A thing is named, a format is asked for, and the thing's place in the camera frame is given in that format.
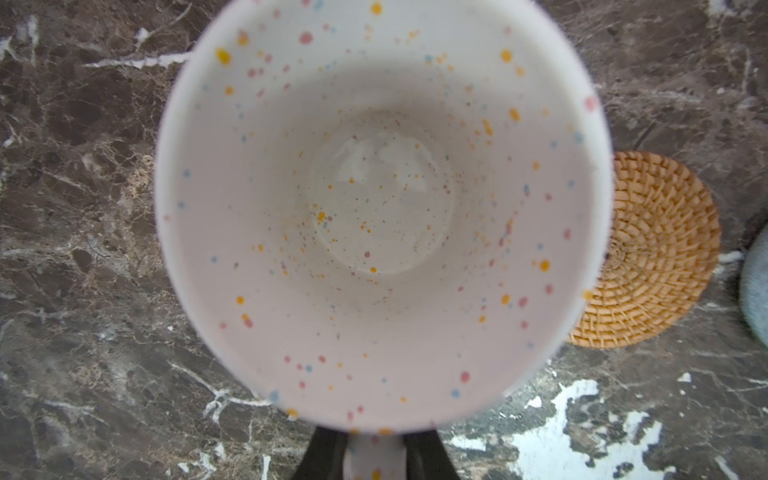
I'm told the blue grey woven coaster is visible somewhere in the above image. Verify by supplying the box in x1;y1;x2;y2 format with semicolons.
739;227;768;346

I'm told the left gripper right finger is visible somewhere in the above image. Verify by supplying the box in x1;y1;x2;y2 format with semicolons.
403;430;460;480

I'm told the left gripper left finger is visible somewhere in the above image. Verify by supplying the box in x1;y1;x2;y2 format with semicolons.
291;427;348;480

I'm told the white speckled mug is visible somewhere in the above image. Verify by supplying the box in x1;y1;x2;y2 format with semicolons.
153;0;615;480

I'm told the orange rattan round coaster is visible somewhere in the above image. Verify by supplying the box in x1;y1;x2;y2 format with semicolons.
568;151;721;349

